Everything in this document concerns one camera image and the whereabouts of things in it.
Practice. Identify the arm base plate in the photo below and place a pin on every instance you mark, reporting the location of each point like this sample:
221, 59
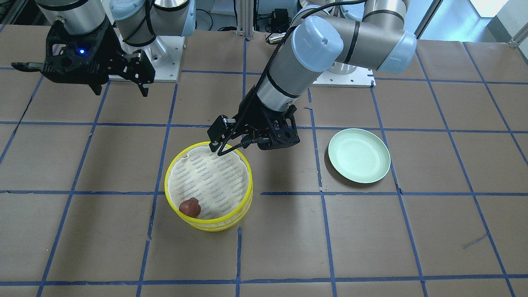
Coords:
345, 75
165, 54

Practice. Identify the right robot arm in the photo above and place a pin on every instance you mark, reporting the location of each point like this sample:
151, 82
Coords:
140, 41

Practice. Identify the aluminium frame post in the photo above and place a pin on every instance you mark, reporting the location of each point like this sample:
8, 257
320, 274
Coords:
245, 18

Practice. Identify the light green plate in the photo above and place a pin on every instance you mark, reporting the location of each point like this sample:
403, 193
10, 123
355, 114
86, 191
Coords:
359, 155

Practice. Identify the black power adapter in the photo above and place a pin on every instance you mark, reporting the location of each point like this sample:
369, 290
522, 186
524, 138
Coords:
279, 18

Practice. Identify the silver cylindrical connector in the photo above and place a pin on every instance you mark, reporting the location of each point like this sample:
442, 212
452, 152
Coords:
274, 38

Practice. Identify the dark red bun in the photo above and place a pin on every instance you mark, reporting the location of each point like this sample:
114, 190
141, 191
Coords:
190, 207

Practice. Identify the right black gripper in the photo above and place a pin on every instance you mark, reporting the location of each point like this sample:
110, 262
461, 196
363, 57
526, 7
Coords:
108, 46

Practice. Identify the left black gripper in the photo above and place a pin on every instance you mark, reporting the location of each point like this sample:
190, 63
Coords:
259, 112

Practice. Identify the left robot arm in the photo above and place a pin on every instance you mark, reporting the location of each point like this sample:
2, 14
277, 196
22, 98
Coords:
367, 33

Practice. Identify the yellow steamer layer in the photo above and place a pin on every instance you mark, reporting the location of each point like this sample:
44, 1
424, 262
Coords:
198, 172
218, 214

